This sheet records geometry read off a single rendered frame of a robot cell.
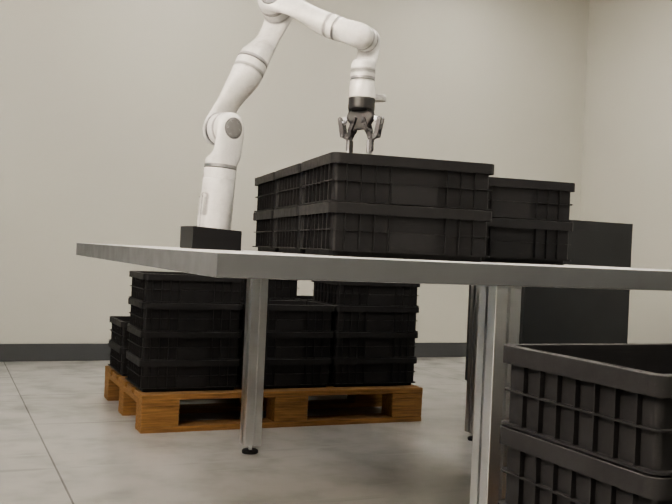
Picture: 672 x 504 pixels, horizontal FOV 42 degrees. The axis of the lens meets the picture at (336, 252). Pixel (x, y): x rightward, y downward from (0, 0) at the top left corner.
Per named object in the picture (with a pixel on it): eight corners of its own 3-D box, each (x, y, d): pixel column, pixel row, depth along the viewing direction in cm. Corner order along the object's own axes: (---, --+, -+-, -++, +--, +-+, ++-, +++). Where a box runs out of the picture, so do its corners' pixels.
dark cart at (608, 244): (515, 420, 386) (524, 216, 386) (460, 402, 427) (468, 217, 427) (624, 415, 411) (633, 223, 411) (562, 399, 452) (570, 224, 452)
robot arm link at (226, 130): (249, 115, 249) (243, 175, 248) (229, 117, 255) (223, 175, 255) (222, 108, 242) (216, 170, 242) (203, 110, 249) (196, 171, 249)
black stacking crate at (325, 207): (328, 255, 193) (330, 201, 193) (295, 253, 222) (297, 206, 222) (492, 262, 204) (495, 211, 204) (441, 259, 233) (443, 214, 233)
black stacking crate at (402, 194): (331, 205, 193) (333, 154, 193) (298, 210, 222) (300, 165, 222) (494, 215, 205) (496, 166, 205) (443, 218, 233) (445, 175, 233)
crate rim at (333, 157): (332, 162, 193) (332, 151, 193) (299, 172, 222) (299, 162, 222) (496, 174, 204) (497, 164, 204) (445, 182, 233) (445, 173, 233)
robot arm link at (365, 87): (387, 102, 252) (388, 80, 252) (370, 95, 242) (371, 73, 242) (359, 103, 256) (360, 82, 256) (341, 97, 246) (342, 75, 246)
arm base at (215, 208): (200, 226, 242) (206, 165, 243) (195, 227, 251) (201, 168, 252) (233, 230, 245) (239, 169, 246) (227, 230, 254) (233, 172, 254)
